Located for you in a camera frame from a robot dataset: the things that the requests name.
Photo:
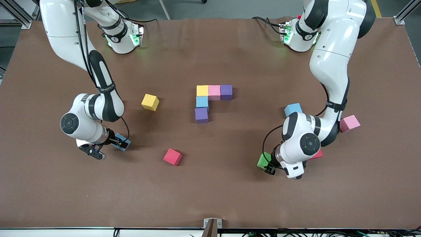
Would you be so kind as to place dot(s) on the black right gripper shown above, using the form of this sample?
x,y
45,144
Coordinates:
x,y
111,138

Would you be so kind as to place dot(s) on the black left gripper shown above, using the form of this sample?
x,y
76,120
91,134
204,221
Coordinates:
x,y
272,163

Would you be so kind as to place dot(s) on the light blue foam block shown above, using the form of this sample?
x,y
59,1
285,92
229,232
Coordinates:
x,y
124,137
202,102
292,108

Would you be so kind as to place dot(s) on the green foam block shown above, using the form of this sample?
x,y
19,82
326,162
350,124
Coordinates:
x,y
263,160

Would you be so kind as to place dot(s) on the purple foam block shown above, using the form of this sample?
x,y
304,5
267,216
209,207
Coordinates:
x,y
201,115
226,92

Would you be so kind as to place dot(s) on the pink foam block with mark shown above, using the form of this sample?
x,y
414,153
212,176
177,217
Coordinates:
x,y
214,92

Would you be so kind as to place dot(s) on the yellow foam block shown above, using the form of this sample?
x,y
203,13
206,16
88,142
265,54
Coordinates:
x,y
202,90
150,102

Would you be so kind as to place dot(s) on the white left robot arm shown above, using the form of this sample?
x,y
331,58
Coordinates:
x,y
332,59

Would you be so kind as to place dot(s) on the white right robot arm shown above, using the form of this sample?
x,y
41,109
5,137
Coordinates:
x,y
62,33

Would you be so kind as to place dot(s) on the red foam block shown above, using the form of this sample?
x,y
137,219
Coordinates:
x,y
172,157
319,154

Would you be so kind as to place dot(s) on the brown table mat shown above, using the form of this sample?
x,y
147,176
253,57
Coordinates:
x,y
210,191

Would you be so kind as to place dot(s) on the metal edge bracket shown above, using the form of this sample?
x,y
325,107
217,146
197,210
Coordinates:
x,y
212,225

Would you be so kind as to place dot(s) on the white table edge rail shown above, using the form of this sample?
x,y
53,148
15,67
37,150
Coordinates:
x,y
49,233

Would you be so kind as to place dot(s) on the aluminium frame post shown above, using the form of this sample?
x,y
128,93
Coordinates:
x,y
399,20
25,23

